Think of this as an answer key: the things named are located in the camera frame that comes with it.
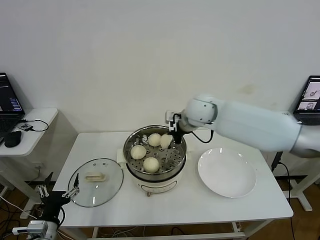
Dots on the round glass lid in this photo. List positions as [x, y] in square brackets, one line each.
[105, 185]

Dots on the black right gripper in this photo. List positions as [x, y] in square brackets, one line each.
[178, 125]

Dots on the white table frame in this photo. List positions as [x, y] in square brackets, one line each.
[212, 235]

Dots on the white steamed baozi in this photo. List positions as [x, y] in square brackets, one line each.
[154, 140]
[138, 152]
[165, 142]
[150, 165]

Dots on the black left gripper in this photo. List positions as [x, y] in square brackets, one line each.
[52, 203]

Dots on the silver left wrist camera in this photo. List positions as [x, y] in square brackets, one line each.
[37, 227]

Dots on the white round plate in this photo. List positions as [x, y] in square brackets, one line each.
[225, 172]

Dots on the stainless steel steamer basket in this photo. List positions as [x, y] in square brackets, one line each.
[172, 163]

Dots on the black computer mouse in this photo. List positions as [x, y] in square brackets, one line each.
[13, 139]

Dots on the cream electric cooker base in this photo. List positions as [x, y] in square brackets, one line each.
[155, 186]

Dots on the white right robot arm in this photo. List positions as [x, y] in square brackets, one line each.
[250, 125]

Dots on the black laptop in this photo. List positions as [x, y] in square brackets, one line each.
[10, 100]

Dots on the grey laptop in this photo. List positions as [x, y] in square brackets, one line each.
[310, 95]

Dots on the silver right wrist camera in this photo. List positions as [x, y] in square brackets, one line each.
[172, 115]

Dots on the small black hub box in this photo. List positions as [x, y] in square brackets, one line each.
[25, 127]

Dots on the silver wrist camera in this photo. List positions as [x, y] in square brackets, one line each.
[37, 227]
[172, 115]

